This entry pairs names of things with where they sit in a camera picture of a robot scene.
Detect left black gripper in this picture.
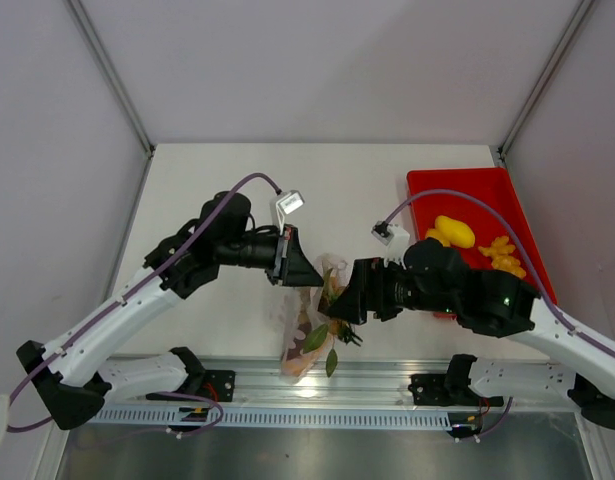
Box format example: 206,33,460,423
217,222,324,287

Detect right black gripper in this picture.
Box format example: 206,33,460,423
327,256,458,326

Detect longan bunch with leaves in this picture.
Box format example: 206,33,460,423
301,264,345,378

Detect clear pink zip top bag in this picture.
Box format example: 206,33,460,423
278,253,351,384

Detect toy ham slice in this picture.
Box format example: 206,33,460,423
280,297,328,383

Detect green scallion toy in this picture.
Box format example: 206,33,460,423
336,322,363,347

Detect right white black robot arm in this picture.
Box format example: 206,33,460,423
326,239,615,430

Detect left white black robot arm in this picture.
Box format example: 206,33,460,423
16,190,324,430

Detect yellow toy pepper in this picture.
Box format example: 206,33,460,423
434,215,476,249

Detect yellow toy ginger root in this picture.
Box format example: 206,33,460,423
478,236,527,279

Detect red plastic tray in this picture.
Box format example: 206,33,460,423
405,167,558,320

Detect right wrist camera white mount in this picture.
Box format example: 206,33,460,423
372,221,411,266

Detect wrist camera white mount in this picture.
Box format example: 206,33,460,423
270,190,305,231
372,221,411,266

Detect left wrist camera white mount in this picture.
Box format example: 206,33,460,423
270,190,305,231

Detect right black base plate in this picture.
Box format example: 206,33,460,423
408,373,504,407

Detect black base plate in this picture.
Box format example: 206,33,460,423
408,373,504,407
145,369,236,403

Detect aluminium mounting rail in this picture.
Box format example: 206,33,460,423
104,353,601,412

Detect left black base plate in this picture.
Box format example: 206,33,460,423
145,369,236,403

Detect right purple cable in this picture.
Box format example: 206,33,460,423
381,188,615,366

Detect purple cable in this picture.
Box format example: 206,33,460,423
381,188,615,366
6,172,283,434

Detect white slotted cable duct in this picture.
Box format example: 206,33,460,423
89,405,451,431

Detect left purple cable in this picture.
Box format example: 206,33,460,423
6,172,283,434

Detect left aluminium frame post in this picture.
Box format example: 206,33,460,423
63,0,155,157

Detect aluminium frame post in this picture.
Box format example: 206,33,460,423
494,0,600,167
63,0,155,157

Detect right aluminium frame post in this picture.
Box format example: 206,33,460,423
494,0,600,167

